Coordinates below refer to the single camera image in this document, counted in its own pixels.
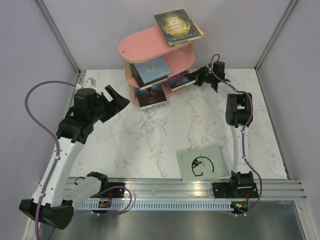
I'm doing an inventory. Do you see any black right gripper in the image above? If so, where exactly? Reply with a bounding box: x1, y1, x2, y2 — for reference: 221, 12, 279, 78
185, 66, 215, 87

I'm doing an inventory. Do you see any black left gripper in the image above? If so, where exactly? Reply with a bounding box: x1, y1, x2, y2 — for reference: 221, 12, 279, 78
88, 85, 130, 124

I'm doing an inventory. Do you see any purple Robinson Crusoe book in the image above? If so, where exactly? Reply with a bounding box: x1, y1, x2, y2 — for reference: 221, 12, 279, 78
165, 71, 196, 92

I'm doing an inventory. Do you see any black hardcover book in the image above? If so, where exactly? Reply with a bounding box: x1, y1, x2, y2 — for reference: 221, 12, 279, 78
130, 63, 168, 90

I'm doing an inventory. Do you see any dark Wuthering Heights book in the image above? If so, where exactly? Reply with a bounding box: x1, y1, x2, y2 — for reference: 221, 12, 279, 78
135, 84, 167, 109

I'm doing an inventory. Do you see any yellow booklet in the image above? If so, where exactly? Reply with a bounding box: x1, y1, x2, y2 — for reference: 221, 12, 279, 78
172, 24, 205, 47

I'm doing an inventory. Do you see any light blue booklet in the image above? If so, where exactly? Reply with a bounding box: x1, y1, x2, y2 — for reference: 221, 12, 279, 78
132, 56, 172, 84

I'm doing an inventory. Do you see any green yellow Alice book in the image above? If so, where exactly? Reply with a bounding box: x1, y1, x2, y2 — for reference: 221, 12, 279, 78
153, 9, 200, 47

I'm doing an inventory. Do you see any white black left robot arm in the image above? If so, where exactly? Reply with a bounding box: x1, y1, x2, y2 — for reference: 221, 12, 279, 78
19, 84, 130, 230

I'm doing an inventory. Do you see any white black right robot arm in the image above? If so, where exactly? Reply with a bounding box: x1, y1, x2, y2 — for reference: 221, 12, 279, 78
185, 61, 255, 197

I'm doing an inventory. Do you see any pink three-tier shelf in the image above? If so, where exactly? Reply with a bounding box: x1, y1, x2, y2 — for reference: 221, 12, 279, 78
118, 25, 196, 105

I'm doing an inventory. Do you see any pale grey booklet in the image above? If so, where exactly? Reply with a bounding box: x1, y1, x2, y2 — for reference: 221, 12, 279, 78
176, 146, 229, 184

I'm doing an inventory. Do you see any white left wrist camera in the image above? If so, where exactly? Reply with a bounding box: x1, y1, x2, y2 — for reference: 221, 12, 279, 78
75, 77, 98, 92

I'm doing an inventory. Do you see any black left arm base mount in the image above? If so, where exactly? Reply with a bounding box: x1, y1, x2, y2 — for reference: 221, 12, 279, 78
94, 182, 126, 200

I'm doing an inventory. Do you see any white slotted cable duct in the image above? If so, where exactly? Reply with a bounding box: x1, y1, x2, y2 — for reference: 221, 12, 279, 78
77, 199, 248, 211

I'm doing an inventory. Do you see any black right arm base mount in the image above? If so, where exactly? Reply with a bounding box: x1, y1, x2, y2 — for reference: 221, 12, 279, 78
212, 182, 259, 199

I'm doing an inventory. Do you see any aluminium front rail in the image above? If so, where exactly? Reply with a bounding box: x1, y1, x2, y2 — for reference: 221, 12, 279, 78
109, 178, 307, 201

